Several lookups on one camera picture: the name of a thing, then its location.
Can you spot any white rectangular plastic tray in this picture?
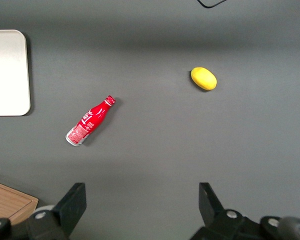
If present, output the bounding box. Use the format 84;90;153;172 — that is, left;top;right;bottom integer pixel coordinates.
0;29;31;117

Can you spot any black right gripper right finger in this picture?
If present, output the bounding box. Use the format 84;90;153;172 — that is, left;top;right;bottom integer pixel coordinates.
189;182;262;240

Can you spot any red cola bottle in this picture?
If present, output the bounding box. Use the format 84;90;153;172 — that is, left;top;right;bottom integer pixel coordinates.
65;94;117;147

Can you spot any thin black looped cable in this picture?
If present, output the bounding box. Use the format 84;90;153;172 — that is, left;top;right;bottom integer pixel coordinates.
196;0;227;9

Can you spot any yellow lemon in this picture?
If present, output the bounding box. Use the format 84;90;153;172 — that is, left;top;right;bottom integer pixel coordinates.
190;66;218;91

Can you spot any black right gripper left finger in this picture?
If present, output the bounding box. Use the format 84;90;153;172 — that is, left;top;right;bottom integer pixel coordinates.
26;182;87;240

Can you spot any dark grey table mat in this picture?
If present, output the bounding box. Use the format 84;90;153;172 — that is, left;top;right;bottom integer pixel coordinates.
0;0;300;240

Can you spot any wooden drawer cabinet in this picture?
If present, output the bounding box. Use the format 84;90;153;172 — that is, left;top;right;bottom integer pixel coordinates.
0;179;40;226

